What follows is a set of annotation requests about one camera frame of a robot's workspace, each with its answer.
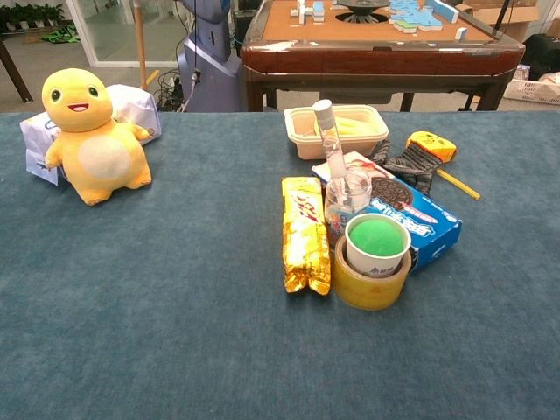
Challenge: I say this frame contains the yellow sponge block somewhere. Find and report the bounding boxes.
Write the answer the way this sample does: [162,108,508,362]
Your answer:
[313,114,374,137]

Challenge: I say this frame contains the white tissue pack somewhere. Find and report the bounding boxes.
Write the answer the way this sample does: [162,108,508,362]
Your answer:
[19,83,163,187]

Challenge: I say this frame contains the blue Oreo cookie box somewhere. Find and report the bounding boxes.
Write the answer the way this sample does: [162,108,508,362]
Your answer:
[311,150,464,276]

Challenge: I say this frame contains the black mahjong table hub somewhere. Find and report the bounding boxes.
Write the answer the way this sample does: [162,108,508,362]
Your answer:
[335,0,392,24]

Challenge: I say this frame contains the blue table cloth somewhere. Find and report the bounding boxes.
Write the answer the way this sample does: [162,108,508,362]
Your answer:
[0,111,560,420]

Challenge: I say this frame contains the green potted plants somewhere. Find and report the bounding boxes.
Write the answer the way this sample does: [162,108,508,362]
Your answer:
[0,3,66,32]

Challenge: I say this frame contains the grey knitted glove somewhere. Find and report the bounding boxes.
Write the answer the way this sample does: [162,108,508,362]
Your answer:
[369,137,443,197]

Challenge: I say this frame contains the yellow tape measure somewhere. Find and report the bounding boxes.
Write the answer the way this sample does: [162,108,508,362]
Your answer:
[405,130,482,201]

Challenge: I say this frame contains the golden foil snack package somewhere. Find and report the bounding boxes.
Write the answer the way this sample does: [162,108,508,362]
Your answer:
[280,176,333,298]

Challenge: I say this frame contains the cardboard box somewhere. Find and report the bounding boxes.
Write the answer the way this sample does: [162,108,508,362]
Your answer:
[458,0,542,43]

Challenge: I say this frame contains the brown mahjong table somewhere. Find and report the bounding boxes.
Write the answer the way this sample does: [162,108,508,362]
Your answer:
[240,0,527,113]

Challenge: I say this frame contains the wooden pole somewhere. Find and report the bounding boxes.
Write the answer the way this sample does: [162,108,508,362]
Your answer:
[132,0,149,92]

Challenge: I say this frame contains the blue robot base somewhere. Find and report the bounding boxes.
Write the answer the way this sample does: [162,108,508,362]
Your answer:
[176,0,242,113]

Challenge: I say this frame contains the clear glass jar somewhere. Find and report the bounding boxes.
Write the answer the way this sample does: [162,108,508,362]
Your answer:
[324,168,374,240]

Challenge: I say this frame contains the beige plastic food container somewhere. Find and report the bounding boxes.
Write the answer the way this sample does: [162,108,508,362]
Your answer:
[283,104,390,161]

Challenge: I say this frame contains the yellow plush dinosaur toy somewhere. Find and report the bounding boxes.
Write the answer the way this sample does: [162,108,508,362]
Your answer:
[41,67,154,207]

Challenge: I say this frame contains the white plastic basket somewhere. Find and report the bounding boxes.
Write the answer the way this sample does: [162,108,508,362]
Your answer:
[502,77,560,106]

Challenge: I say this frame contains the green ball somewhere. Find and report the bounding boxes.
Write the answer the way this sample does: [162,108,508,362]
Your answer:
[348,220,404,258]

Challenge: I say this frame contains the white paper cup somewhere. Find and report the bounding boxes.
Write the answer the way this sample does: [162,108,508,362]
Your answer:
[344,213,412,278]

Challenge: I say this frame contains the clear capped test tube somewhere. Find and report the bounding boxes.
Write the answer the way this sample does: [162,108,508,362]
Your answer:
[311,99,354,207]

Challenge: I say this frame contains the yellow packing tape roll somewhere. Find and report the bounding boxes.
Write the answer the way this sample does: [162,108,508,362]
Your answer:
[332,234,413,312]

